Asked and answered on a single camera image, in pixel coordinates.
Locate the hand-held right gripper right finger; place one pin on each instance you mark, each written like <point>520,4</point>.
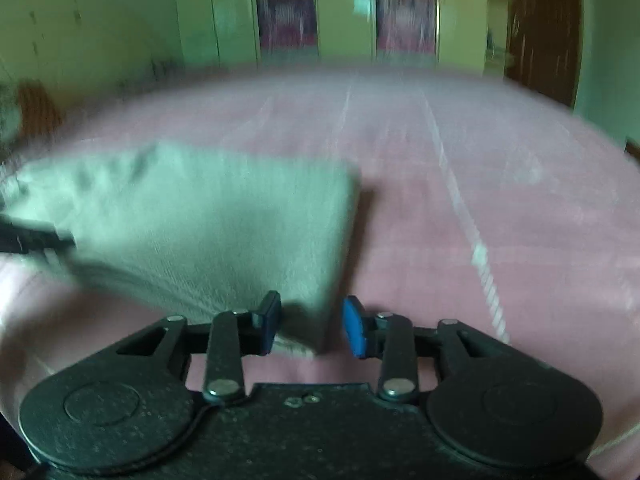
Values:
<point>354,327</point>

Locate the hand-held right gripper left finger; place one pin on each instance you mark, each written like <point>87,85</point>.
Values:
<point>267,322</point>

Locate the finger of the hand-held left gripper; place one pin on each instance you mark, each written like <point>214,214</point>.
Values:
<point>35,240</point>

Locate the grey-green knit pants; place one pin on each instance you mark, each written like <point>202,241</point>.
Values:
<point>210,225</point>

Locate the white heart-print pillow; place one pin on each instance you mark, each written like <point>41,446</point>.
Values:
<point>9,115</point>

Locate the orange patterned pillow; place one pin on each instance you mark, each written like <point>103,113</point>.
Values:
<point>40,110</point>

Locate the pink checked bed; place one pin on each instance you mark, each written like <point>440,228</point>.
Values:
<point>450,170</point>

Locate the pale headboard with flower decals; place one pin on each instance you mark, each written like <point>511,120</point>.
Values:
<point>75,50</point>

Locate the pale glossy wardrobe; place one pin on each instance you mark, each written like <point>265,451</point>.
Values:
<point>345,10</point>

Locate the dark brown wooden door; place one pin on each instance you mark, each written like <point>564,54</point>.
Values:
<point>545,30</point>

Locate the pink printed wall poster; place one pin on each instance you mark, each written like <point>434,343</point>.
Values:
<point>286,15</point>
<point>406,15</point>

